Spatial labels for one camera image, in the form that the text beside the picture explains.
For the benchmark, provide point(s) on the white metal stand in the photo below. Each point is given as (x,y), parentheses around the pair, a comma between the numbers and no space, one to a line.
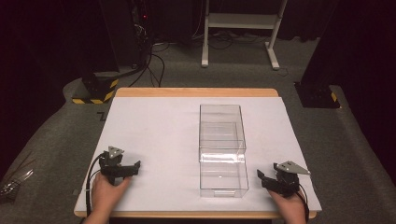
(243,21)

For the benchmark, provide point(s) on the person's right hand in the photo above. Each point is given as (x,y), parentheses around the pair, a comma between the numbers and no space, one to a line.
(289,207)

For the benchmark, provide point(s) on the black stand with square base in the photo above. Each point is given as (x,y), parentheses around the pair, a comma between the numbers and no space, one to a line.
(317,93)

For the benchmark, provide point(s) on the clear plastic drawer case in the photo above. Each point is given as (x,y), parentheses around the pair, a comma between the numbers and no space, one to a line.
(221,124)

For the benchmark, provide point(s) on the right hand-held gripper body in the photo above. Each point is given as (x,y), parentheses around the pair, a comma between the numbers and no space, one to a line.
(286,180)

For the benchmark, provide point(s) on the clear plastic drawer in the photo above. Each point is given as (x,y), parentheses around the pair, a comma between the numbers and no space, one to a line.
(223,177)

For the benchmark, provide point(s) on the black stand with striped base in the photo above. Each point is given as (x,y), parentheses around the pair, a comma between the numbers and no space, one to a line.
(98,87)

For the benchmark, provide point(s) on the white table mat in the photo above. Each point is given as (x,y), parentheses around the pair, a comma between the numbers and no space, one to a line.
(155,140)

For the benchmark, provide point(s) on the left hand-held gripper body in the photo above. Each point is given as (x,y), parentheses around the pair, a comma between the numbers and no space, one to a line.
(112,168)

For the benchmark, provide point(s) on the wooden table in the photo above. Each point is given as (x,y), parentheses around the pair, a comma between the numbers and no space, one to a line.
(193,92)

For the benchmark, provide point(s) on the person's left hand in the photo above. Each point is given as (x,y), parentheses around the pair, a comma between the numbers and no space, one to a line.
(107,194)

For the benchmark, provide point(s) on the black equipment with red light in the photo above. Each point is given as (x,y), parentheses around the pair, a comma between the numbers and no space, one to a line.
(141,31)

